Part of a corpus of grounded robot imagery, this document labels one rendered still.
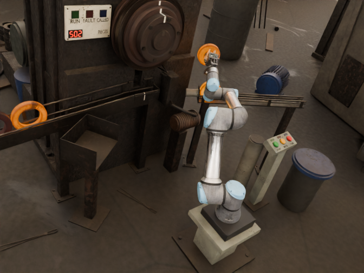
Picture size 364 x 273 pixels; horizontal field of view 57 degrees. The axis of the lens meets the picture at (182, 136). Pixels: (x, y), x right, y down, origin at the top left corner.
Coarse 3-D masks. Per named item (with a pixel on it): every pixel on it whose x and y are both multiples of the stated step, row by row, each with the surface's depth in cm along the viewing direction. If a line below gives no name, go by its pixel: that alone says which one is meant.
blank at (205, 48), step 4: (204, 44) 226; (208, 44) 225; (212, 44) 225; (200, 48) 226; (204, 48) 225; (208, 48) 225; (212, 48) 226; (216, 48) 226; (200, 52) 226; (204, 52) 227; (212, 52) 228; (216, 52) 228; (200, 56) 228; (204, 56) 229; (200, 60) 230; (204, 64) 233
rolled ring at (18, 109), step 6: (24, 102) 177; (30, 102) 177; (36, 102) 180; (18, 108) 174; (24, 108) 176; (30, 108) 178; (36, 108) 180; (42, 108) 183; (12, 114) 175; (18, 114) 176; (42, 114) 185; (12, 120) 176; (36, 120) 188; (42, 120) 187; (18, 126) 180; (24, 126) 183
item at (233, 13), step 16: (224, 0) 433; (240, 0) 426; (256, 0) 434; (224, 16) 442; (240, 16) 438; (208, 32) 474; (224, 32) 453; (240, 32) 454; (224, 48) 465; (240, 48) 473
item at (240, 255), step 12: (192, 228) 228; (180, 240) 218; (192, 240) 220; (204, 240) 208; (192, 252) 213; (204, 252) 212; (216, 252) 201; (228, 252) 212; (240, 252) 220; (192, 264) 207; (204, 264) 208; (216, 264) 210; (228, 264) 211; (240, 264) 213
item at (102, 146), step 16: (80, 128) 187; (96, 128) 193; (112, 128) 190; (64, 144) 170; (80, 144) 187; (96, 144) 189; (112, 144) 191; (80, 160) 173; (96, 160) 180; (96, 176) 200; (96, 192) 210; (80, 208) 225; (96, 208) 227; (80, 224) 215; (96, 224) 217
